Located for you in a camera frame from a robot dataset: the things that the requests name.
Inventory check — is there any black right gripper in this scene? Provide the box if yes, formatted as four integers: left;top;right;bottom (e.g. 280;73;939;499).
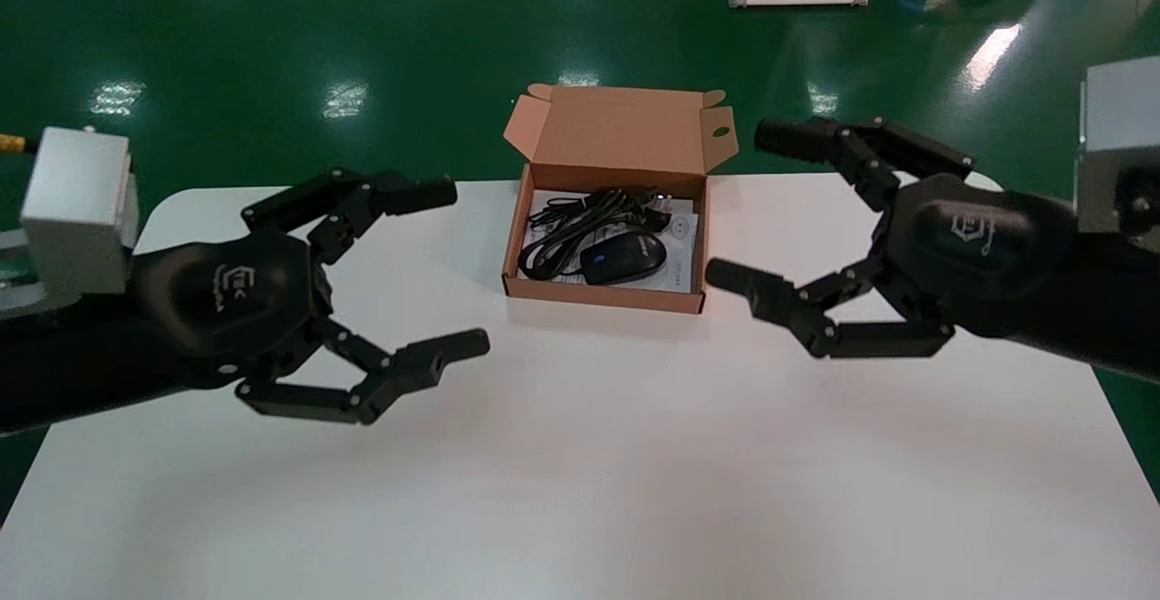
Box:
705;116;1090;362

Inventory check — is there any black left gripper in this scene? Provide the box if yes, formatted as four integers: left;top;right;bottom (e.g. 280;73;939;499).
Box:
127;168;491;426

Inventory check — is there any black power cable with plug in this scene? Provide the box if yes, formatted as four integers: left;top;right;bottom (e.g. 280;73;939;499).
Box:
518;188;673;282

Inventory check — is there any black wired computer mouse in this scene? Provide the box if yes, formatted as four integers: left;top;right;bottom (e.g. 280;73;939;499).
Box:
530;194;670;287

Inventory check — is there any brown cardboard storage box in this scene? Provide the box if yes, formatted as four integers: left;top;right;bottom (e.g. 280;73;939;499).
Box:
501;83;740;315

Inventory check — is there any white printed paper sheet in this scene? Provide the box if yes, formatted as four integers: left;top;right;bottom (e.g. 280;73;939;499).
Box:
521;190;701;295

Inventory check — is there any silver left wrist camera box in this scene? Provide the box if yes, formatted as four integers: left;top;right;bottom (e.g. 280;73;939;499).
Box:
20;126;139;298

